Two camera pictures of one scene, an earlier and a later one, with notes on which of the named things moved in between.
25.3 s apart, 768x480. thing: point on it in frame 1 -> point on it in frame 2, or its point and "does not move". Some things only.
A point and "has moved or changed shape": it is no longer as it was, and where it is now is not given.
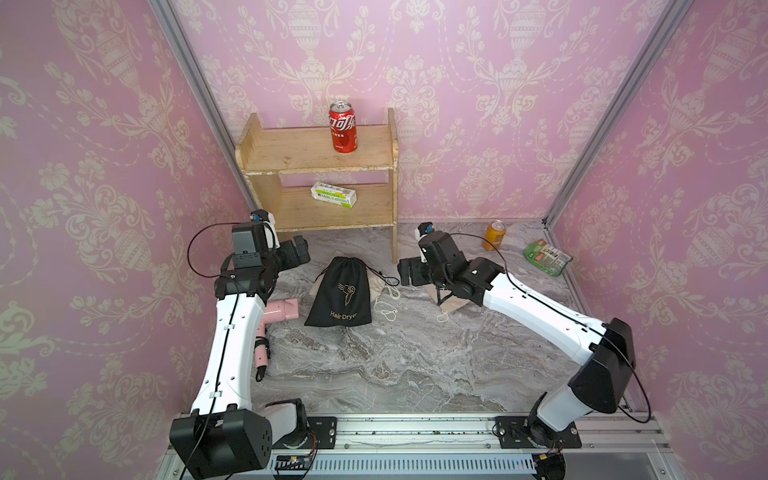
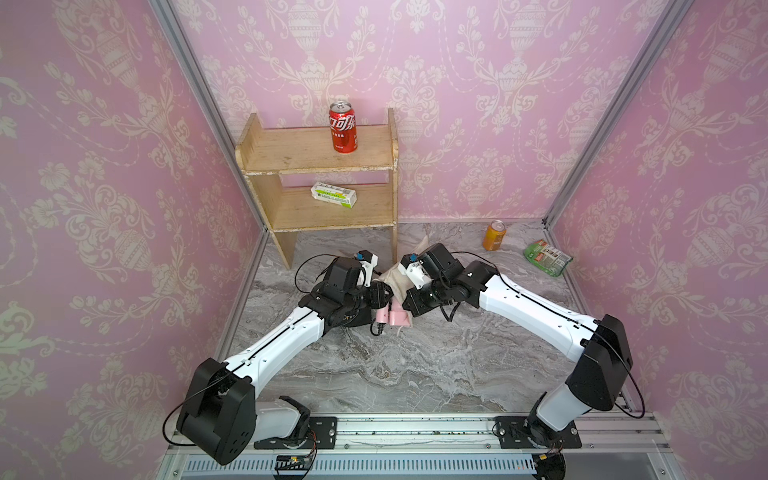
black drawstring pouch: [343, 295] has moved or changed shape
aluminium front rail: [463, 447] does not move
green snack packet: [547, 257] does not move
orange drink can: [494, 234] does not move
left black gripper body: [284, 256] -> [374, 295]
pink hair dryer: [275, 311] -> [394, 314]
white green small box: [339, 195] does not move
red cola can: [342, 120] does not move
